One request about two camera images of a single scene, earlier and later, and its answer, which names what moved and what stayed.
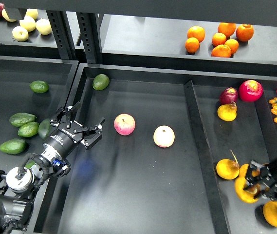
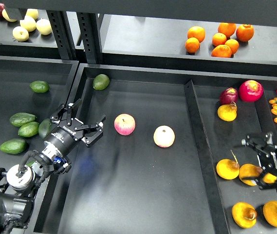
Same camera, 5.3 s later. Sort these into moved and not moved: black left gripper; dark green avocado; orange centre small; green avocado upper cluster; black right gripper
Moved: black right gripper
Not moved: black left gripper; orange centre small; dark green avocado; green avocado upper cluster
